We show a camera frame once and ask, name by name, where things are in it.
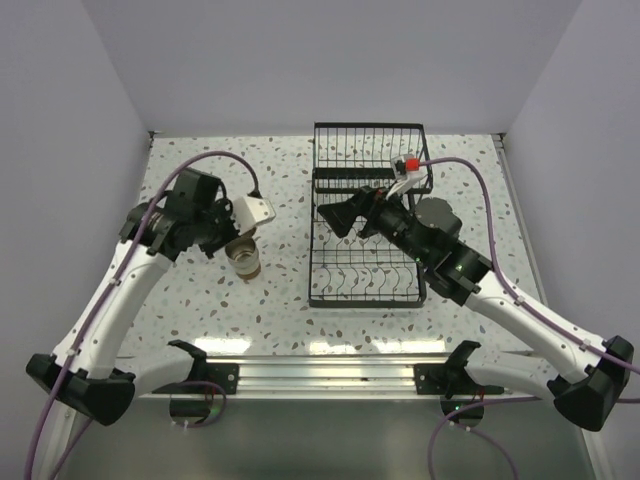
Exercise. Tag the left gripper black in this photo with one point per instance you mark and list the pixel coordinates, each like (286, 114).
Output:
(225, 209)

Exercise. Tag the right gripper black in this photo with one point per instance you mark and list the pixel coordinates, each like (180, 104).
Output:
(341, 216)

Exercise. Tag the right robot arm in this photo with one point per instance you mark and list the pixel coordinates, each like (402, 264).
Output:
(471, 280)

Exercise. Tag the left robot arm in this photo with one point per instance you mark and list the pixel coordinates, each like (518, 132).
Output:
(154, 235)

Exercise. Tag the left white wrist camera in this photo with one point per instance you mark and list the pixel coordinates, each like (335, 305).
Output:
(249, 213)

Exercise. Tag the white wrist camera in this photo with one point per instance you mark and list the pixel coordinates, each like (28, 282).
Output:
(407, 173)
(249, 213)

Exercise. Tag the black wire dish rack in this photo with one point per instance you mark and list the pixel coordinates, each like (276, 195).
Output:
(352, 272)

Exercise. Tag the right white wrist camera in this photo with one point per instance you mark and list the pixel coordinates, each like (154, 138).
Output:
(407, 173)

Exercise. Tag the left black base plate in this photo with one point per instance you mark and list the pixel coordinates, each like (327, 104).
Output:
(224, 375)

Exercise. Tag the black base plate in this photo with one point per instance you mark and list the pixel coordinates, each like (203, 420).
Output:
(224, 375)
(440, 380)

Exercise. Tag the aluminium mounting rail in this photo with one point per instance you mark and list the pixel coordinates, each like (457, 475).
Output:
(320, 375)

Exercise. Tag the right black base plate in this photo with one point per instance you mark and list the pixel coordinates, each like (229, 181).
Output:
(440, 380)

